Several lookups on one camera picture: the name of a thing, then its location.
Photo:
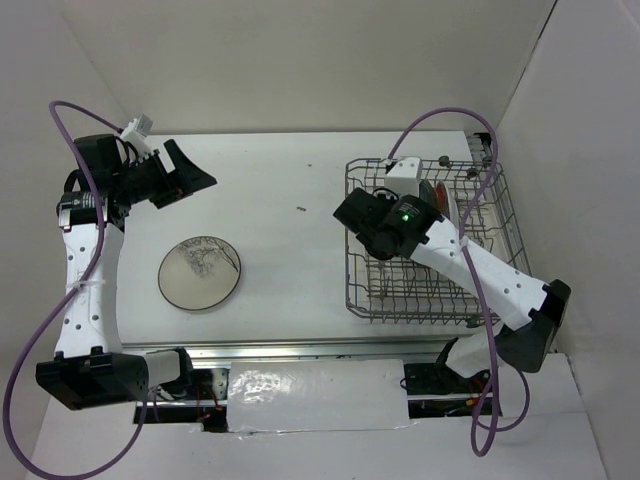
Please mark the grey wire dish rack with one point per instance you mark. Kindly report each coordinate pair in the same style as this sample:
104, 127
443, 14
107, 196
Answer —
399, 291

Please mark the cream plate with tree drawing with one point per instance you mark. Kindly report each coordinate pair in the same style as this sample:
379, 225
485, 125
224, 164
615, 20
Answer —
199, 273

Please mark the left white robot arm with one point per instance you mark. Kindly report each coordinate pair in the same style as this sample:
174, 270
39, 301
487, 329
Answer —
90, 368

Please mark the white foil-edged panel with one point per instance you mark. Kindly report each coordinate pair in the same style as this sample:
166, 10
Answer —
316, 396

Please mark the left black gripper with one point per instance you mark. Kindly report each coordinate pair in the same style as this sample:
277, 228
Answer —
187, 178

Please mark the red and teal plate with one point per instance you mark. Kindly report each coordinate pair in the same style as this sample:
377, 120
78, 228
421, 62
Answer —
445, 202

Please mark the aluminium rail at table edge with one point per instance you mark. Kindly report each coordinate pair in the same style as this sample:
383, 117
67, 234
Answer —
418, 347

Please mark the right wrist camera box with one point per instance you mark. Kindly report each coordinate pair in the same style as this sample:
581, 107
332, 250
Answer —
403, 176

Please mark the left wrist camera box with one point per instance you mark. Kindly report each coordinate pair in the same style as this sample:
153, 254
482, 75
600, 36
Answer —
135, 135

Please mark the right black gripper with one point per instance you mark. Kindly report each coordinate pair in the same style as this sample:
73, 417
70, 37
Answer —
388, 198

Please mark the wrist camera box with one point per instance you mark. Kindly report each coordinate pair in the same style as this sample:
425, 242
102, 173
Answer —
403, 176
135, 135

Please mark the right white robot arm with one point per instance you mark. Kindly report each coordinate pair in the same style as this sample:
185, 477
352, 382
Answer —
529, 310

